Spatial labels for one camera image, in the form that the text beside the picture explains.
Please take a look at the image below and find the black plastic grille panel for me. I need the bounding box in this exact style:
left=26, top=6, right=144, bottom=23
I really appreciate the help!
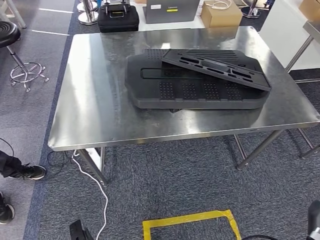
left=124, top=48, right=271, bottom=112

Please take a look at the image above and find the black carry case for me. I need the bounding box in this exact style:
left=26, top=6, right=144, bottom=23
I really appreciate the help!
left=97, top=1, right=140, bottom=33

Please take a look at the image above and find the dark robot body part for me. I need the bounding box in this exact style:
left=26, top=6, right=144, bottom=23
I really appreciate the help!
left=69, top=219, right=94, bottom=240

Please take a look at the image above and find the chrome stanchion post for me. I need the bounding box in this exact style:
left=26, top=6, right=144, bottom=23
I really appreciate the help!
left=77, top=0, right=99, bottom=26
left=240, top=0, right=262, bottom=19
left=75, top=0, right=98, bottom=13

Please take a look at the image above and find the coiled white cable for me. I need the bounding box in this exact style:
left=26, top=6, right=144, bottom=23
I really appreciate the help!
left=205, top=0, right=232, bottom=10

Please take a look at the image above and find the large black plastic car panel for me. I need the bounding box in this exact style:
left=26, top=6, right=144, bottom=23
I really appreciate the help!
left=162, top=48, right=272, bottom=92

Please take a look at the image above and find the white power cable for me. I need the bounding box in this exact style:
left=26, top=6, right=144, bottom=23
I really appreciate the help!
left=72, top=149, right=109, bottom=240

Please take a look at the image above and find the dark grey flat case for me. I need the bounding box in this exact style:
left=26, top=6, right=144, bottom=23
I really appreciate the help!
left=143, top=0, right=201, bottom=25

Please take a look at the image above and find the black round stool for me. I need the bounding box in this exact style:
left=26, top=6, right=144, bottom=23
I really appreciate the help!
left=0, top=20, right=50, bottom=93

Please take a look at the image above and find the white power strip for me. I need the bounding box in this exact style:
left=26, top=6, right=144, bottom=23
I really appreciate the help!
left=85, top=148, right=102, bottom=165

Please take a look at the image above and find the brown cardboard box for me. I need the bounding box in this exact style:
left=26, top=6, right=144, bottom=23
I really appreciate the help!
left=298, top=0, right=320, bottom=21
left=200, top=0, right=243, bottom=29

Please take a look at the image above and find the white desk frame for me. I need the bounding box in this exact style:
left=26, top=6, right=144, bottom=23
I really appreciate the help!
left=0, top=0, right=27, bottom=30

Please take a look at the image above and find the white table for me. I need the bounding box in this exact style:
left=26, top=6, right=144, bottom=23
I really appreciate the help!
left=134, top=0, right=206, bottom=32

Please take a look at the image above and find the thin black cable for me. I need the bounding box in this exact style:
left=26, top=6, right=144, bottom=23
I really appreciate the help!
left=0, top=137, right=75, bottom=176

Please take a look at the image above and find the white desk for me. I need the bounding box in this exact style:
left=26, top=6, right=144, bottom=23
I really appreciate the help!
left=258, top=0, right=320, bottom=71

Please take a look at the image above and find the person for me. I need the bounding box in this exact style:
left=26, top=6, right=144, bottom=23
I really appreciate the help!
left=0, top=150, right=47, bottom=225

